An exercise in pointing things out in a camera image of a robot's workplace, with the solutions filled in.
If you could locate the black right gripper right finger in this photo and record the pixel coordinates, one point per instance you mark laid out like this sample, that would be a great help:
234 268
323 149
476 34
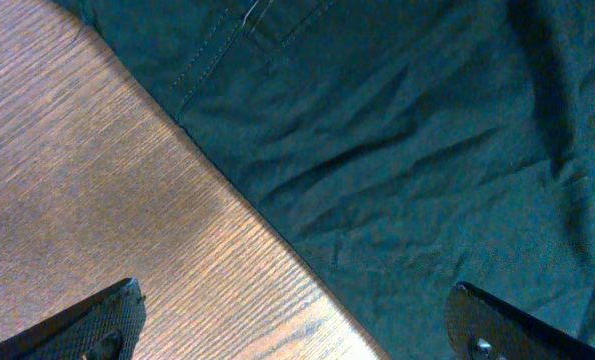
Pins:
481 326

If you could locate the black folded garment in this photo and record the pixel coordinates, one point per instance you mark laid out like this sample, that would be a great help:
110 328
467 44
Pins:
399 146

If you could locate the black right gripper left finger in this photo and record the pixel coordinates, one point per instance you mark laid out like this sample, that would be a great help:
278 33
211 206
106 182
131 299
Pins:
106 325

